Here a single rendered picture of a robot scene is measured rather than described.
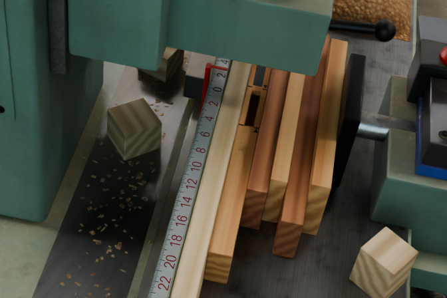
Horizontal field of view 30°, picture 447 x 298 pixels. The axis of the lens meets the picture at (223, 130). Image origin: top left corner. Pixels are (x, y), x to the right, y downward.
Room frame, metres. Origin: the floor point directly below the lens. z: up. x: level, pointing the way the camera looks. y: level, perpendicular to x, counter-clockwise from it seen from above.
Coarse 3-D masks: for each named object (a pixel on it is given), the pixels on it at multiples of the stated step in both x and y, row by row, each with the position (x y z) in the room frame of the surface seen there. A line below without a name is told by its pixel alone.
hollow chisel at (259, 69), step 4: (256, 68) 0.59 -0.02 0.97; (260, 68) 0.59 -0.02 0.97; (264, 68) 0.59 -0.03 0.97; (256, 72) 0.59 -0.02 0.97; (260, 72) 0.59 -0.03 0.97; (264, 72) 0.59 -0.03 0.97; (256, 76) 0.59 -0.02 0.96; (260, 76) 0.59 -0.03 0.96; (256, 80) 0.59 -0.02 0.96; (260, 80) 0.59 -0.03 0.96; (256, 84) 0.59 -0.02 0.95; (260, 84) 0.59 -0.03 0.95
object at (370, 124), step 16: (352, 64) 0.59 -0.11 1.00; (352, 80) 0.57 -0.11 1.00; (352, 96) 0.55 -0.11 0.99; (352, 112) 0.53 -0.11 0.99; (368, 112) 0.57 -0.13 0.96; (352, 128) 0.52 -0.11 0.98; (368, 128) 0.55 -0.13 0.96; (384, 128) 0.55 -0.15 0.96; (400, 128) 0.55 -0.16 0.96; (336, 144) 0.52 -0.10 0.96; (352, 144) 0.52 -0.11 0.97; (336, 160) 0.52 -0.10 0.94; (336, 176) 0.52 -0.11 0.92
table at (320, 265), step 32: (416, 0) 0.85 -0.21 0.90; (384, 64) 0.71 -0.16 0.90; (352, 160) 0.56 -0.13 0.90; (352, 192) 0.52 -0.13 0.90; (320, 224) 0.48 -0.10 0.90; (352, 224) 0.48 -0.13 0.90; (384, 224) 0.49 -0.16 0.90; (256, 256) 0.43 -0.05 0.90; (320, 256) 0.44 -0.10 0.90; (352, 256) 0.45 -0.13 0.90; (224, 288) 0.39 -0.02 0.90; (256, 288) 0.40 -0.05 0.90; (288, 288) 0.40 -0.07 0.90; (320, 288) 0.41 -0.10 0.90; (352, 288) 0.41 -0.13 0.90
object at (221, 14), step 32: (192, 0) 0.56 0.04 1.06; (224, 0) 0.56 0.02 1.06; (256, 0) 0.56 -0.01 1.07; (288, 0) 0.57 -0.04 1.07; (320, 0) 0.58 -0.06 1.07; (192, 32) 0.56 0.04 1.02; (224, 32) 0.56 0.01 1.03; (256, 32) 0.56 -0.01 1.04; (288, 32) 0.56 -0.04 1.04; (320, 32) 0.56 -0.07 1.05; (256, 64) 0.56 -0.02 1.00; (288, 64) 0.56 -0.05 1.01
